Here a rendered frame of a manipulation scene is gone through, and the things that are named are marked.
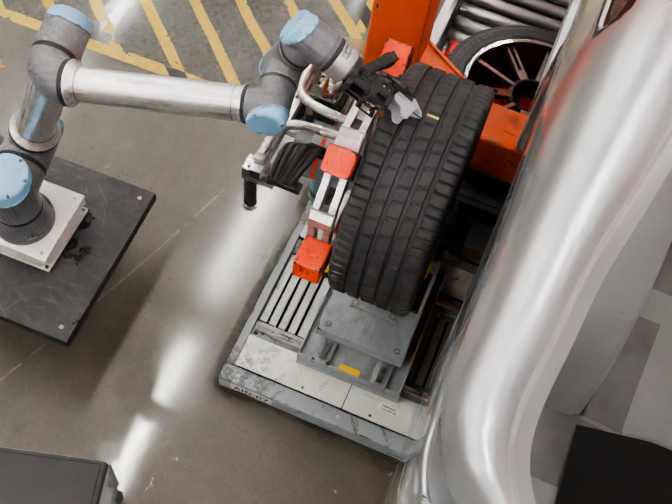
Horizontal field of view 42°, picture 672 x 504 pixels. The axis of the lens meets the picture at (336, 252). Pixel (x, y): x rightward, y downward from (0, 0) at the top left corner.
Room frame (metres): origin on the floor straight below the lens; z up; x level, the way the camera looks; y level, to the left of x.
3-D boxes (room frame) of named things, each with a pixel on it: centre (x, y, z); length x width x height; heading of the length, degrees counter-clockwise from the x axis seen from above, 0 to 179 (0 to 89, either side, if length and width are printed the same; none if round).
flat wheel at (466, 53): (2.15, -0.58, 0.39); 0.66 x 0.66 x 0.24
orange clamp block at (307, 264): (1.13, 0.06, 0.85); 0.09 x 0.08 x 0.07; 167
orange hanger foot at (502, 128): (1.83, -0.40, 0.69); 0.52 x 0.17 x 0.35; 77
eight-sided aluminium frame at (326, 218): (1.44, -0.01, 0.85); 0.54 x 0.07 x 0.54; 167
